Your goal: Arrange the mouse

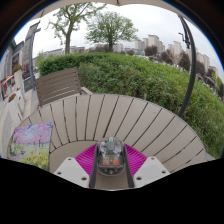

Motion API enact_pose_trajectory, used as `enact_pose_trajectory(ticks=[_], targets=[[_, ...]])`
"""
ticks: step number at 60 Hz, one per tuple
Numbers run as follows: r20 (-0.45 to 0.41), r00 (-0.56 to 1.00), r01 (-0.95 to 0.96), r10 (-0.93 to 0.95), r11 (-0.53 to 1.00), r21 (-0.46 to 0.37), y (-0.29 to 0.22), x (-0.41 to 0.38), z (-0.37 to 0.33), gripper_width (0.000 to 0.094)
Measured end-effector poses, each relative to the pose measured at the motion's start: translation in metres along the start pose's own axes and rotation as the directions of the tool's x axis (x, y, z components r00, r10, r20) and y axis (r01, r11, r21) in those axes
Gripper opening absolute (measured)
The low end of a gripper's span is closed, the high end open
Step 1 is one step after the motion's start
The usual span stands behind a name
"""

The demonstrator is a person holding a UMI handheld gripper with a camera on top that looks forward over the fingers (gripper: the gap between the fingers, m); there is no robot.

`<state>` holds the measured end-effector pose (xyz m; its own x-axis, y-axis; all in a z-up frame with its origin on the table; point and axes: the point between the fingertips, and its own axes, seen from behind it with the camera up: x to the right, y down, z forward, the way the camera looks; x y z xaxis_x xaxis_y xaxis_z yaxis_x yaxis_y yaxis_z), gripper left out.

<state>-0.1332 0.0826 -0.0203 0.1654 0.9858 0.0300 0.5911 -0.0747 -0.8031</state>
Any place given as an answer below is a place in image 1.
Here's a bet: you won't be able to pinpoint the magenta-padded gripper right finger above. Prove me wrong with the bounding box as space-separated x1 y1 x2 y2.
123 143 172 189

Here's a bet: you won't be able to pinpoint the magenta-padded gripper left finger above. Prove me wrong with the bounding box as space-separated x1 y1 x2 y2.
53 143 100 189

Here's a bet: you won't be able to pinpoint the transparent grey computer mouse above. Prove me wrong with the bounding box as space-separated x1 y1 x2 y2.
96 136 126 177

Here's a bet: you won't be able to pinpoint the white planter with flowers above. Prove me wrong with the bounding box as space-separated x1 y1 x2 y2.
12 63 25 91
7 93 24 129

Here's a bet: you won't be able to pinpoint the brown slatted patio chair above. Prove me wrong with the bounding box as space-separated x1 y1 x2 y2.
34 66 94 108

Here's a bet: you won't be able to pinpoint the green trimmed hedge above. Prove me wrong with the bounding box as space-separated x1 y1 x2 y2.
37 51 224 159

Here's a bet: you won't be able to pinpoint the dark curved umbrella pole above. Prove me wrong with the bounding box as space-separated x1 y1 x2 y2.
177 14 198 118

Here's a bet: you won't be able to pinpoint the dark grey sign pillar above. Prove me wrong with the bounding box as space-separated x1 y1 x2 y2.
21 21 42 93

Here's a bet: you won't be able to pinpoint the grey storefront building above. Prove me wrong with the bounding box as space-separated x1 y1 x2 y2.
0 38 24 101

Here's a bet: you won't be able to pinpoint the distant tall apartment buildings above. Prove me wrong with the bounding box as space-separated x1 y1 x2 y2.
123 33 224 79

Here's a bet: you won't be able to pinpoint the bare-trunked sparse tree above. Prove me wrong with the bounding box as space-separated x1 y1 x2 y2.
46 2 108 55

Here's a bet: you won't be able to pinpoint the round leafy green tree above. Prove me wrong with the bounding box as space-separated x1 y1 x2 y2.
84 11 139 53

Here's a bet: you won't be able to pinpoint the beige patio umbrella canopy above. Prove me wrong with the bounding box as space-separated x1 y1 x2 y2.
33 0 188 18

